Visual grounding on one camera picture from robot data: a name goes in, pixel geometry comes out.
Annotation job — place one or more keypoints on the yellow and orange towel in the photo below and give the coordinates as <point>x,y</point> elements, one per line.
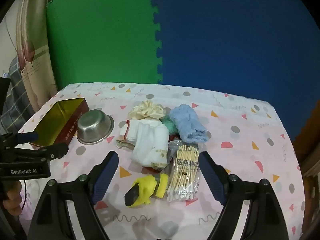
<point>123,144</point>

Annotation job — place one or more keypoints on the green scrunchie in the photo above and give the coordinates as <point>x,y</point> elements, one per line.
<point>170,126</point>

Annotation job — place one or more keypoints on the blue foam mat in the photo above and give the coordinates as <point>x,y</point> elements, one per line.
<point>225,42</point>

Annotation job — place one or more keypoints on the white knit cloth red trim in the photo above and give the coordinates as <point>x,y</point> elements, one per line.
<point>131,131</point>

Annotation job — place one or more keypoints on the beige patterned cloth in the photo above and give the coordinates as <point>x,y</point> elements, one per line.
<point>183,175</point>
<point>147,110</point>

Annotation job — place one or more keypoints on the light blue towel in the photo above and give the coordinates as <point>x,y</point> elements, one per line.
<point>187,125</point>

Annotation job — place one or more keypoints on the steel bowl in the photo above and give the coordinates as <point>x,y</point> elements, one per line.
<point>95,127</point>

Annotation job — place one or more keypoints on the pink patterned tablecloth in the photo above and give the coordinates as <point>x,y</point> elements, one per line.
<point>237,155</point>

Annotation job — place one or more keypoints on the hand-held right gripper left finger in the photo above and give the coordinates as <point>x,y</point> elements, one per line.
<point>107,175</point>

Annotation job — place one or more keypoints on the person's left hand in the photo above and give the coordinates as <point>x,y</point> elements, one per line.
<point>11,197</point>

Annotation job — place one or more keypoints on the gold tin box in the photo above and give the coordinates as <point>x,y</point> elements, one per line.
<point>57,120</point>

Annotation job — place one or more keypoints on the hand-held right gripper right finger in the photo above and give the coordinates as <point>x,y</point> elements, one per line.
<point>212,177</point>

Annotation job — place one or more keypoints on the red white star cloth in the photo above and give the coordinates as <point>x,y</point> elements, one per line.
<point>173,137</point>

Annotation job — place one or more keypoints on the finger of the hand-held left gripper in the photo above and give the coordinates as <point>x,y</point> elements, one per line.
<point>27,137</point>
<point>58,150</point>

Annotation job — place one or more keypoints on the grey plaid cloth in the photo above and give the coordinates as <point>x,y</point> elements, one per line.
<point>15,92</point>

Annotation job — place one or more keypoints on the white printed cloth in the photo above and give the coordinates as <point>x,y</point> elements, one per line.
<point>150,145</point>

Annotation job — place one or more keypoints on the yellow and black cloth bundle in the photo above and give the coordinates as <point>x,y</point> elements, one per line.
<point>147,187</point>

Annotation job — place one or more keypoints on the green foam mat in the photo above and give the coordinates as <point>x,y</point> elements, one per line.
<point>100,42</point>

